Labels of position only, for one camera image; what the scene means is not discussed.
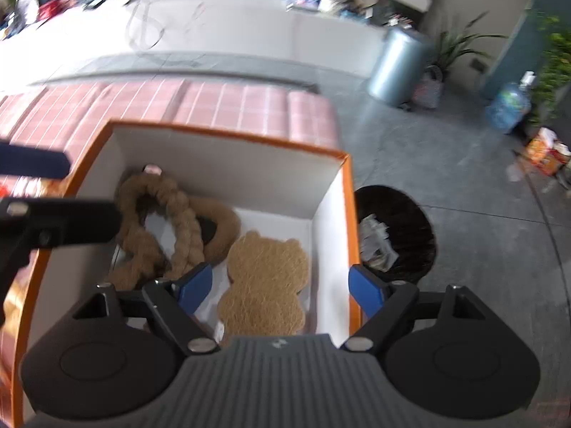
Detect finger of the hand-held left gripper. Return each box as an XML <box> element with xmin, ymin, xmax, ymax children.
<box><xmin>0</xmin><ymin>142</ymin><xmax>72</xmax><ymax>180</ymax></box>
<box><xmin>0</xmin><ymin>197</ymin><xmax>124</xmax><ymax>322</ymax></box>

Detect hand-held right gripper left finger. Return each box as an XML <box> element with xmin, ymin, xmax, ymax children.
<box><xmin>74</xmin><ymin>262</ymin><xmax>222</xmax><ymax>357</ymax></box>

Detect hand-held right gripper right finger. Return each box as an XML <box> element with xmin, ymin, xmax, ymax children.
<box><xmin>340</xmin><ymin>264</ymin><xmax>489</xmax><ymax>353</ymax></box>

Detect orange cardboard box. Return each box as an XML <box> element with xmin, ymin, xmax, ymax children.
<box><xmin>11</xmin><ymin>119</ymin><xmax>362</xmax><ymax>428</ymax></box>

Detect crumpled paper waste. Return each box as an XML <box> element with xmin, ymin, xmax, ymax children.
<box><xmin>359</xmin><ymin>214</ymin><xmax>400</xmax><ymax>272</ymax></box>

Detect brown bear-shaped pad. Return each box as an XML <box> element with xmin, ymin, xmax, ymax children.
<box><xmin>216</xmin><ymin>230</ymin><xmax>312</xmax><ymax>348</ymax></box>

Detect black wastebasket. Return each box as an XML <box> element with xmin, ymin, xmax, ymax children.
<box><xmin>354</xmin><ymin>185</ymin><xmax>438</xmax><ymax>285</ymax></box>

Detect red box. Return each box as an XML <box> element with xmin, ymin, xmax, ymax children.
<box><xmin>38</xmin><ymin>0</ymin><xmax>69</xmax><ymax>19</ymax></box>

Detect pink checked cloth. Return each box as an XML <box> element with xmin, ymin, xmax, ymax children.
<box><xmin>0</xmin><ymin>78</ymin><xmax>342</xmax><ymax>428</ymax></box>

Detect patterned woven basket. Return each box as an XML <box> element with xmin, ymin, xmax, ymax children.
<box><xmin>413</xmin><ymin>66</ymin><xmax>445</xmax><ymax>108</ymax></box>

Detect silver trash can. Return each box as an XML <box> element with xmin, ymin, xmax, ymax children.
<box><xmin>367</xmin><ymin>24</ymin><xmax>432</xmax><ymax>108</ymax></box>

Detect orange snack boxes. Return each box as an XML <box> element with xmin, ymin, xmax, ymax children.
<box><xmin>523</xmin><ymin>127</ymin><xmax>571</xmax><ymax>177</ymax></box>

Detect large blue water bottle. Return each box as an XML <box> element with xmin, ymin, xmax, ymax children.
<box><xmin>485</xmin><ymin>71</ymin><xmax>536</xmax><ymax>133</ymax></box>

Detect white low cabinet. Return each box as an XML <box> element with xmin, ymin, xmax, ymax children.
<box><xmin>0</xmin><ymin>0</ymin><xmax>385</xmax><ymax>91</ymax></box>

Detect green potted floor plant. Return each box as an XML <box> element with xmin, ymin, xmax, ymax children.
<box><xmin>428</xmin><ymin>12</ymin><xmax>509</xmax><ymax>82</ymax></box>

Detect green trailing vine plant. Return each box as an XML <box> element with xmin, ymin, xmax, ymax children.
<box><xmin>530</xmin><ymin>9</ymin><xmax>571</xmax><ymax>131</ymax></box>

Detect brown rope toy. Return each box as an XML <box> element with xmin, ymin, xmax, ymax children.
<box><xmin>107</xmin><ymin>164</ymin><xmax>242</xmax><ymax>292</ymax></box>

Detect black cable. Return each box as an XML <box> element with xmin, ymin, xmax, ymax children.
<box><xmin>124</xmin><ymin>0</ymin><xmax>207</xmax><ymax>68</ymax></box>

